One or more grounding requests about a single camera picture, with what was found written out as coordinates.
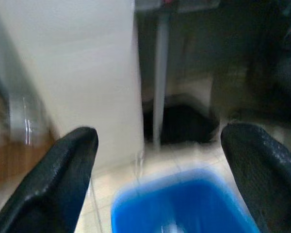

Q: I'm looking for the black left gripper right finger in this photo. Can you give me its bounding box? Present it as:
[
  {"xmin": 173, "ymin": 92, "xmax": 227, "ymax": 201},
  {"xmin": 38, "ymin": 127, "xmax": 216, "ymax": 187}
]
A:
[{"xmin": 220, "ymin": 122, "xmax": 291, "ymax": 233}]

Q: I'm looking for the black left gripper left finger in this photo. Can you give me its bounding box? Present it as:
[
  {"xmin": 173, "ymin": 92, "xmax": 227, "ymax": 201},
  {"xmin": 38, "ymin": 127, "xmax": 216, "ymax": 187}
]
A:
[{"xmin": 0, "ymin": 126, "xmax": 99, "ymax": 233}]

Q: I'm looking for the brown wooden furniture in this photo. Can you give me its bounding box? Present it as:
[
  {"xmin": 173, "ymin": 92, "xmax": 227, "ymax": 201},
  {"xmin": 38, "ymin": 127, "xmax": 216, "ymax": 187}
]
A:
[{"xmin": 0, "ymin": 80, "xmax": 61, "ymax": 219}]

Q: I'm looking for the blue plastic bin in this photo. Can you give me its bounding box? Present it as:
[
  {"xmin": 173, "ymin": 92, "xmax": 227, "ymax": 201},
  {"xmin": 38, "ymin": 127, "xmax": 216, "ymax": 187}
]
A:
[{"xmin": 111, "ymin": 168, "xmax": 261, "ymax": 233}]

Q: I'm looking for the black round bin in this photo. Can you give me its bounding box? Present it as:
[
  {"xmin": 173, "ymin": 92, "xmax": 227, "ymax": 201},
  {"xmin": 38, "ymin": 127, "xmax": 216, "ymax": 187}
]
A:
[{"xmin": 143, "ymin": 94, "xmax": 221, "ymax": 146}]

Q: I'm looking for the white cabinet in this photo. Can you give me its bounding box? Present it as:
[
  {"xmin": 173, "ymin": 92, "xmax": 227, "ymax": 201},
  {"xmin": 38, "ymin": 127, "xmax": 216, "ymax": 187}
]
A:
[{"xmin": 0, "ymin": 0, "xmax": 145, "ymax": 170}]

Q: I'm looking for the grey metal pole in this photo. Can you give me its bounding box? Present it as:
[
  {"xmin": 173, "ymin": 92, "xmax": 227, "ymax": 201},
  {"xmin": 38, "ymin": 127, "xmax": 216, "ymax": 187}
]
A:
[{"xmin": 151, "ymin": 9, "xmax": 171, "ymax": 149}]

